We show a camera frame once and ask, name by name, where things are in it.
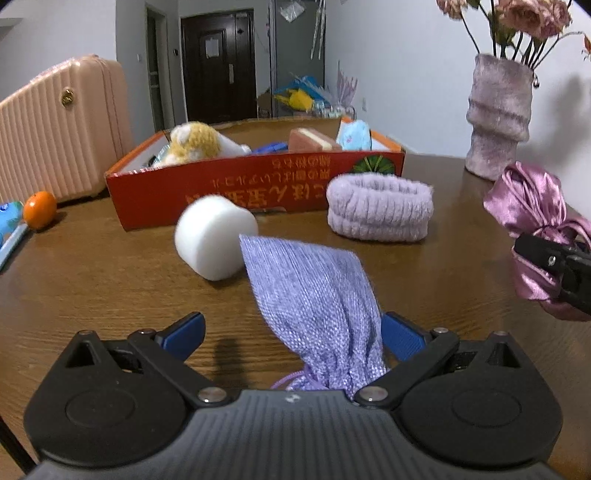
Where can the yellow blue bags pile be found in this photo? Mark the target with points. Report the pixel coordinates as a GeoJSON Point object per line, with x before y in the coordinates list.
{"type": "Point", "coordinates": [303, 94]}

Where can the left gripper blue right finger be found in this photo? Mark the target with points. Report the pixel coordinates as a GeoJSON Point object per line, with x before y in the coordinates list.
{"type": "Point", "coordinates": [402, 337]}

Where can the grey refrigerator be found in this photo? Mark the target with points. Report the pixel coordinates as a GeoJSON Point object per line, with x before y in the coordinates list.
{"type": "Point", "coordinates": [291, 32]}

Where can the pink ribbed suitcase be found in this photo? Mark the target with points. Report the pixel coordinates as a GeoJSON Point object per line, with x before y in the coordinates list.
{"type": "Point", "coordinates": [64, 130]}

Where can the blue small packet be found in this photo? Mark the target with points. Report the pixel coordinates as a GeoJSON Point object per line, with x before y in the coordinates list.
{"type": "Point", "coordinates": [272, 148]}

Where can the yellow white plush toy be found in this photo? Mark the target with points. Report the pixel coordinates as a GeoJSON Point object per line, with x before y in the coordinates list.
{"type": "Point", "coordinates": [194, 142]}

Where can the red cardboard box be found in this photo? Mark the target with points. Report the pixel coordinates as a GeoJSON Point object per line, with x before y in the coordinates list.
{"type": "Point", "coordinates": [146, 197]}

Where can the blue wet wipes pack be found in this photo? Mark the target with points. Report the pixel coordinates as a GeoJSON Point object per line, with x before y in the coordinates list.
{"type": "Point", "coordinates": [12, 229]}

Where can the lilac fluffy headband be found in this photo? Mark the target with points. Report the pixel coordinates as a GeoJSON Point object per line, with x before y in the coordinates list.
{"type": "Point", "coordinates": [377, 207]}

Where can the dried pink roses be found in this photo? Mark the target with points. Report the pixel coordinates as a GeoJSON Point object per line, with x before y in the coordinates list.
{"type": "Point", "coordinates": [525, 31]}

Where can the purple textured vase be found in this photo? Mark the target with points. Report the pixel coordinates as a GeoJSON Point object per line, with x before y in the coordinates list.
{"type": "Point", "coordinates": [500, 107]}

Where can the pink satin scrunchie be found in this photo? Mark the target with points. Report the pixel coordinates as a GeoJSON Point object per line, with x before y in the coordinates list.
{"type": "Point", "coordinates": [528, 199]}

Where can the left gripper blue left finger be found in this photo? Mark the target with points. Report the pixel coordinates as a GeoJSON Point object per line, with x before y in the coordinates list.
{"type": "Point", "coordinates": [183, 337]}

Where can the dark entrance door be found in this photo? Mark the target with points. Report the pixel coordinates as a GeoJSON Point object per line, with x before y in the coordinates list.
{"type": "Point", "coordinates": [219, 66]}

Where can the white foam cylinder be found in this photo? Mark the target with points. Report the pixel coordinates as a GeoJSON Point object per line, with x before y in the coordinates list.
{"type": "Point", "coordinates": [207, 235]}

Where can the purple knit cloth pouch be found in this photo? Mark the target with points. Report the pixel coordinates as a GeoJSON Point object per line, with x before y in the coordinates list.
{"type": "Point", "coordinates": [319, 303]}

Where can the wire trolley with bottles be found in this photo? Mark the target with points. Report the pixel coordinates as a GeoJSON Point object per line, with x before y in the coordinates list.
{"type": "Point", "coordinates": [324, 110]}

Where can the light blue plush toy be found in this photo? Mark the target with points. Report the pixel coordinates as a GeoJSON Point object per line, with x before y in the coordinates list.
{"type": "Point", "coordinates": [354, 136]}

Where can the orange fruit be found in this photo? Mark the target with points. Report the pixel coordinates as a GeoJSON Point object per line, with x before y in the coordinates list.
{"type": "Point", "coordinates": [40, 210]}

